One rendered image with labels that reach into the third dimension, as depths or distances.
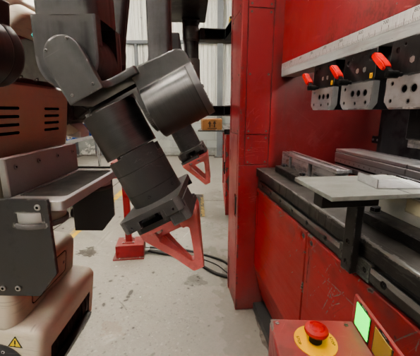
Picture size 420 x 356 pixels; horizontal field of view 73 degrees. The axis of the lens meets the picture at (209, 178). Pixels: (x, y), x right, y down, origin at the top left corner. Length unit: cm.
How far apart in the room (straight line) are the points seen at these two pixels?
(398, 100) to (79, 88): 74
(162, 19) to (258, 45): 87
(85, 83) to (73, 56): 2
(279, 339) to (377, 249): 31
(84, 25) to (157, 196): 17
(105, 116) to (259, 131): 128
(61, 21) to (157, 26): 45
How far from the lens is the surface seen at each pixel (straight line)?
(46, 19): 32
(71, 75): 29
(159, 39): 74
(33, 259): 52
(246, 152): 152
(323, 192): 66
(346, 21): 111
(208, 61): 772
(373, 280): 79
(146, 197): 29
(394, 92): 87
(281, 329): 60
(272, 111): 154
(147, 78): 29
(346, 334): 63
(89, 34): 30
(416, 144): 87
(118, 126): 29
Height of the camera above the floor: 117
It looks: 13 degrees down
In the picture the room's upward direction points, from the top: straight up
